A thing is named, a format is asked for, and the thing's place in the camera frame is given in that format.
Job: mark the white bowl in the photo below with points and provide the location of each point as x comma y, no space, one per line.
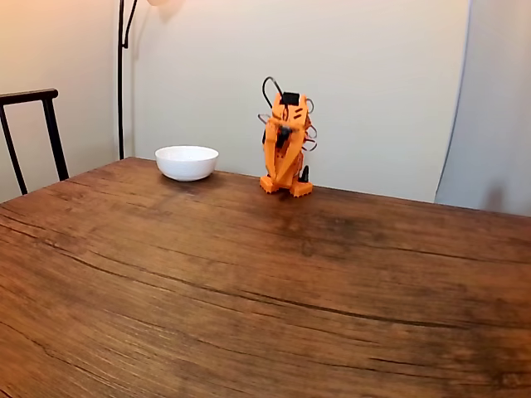
186,162

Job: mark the white backdrop sheet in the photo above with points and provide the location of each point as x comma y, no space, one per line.
373,91

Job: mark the black floor lamp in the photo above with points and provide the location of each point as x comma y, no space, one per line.
120,83

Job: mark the black wooden chair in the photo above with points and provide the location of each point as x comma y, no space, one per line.
50,124

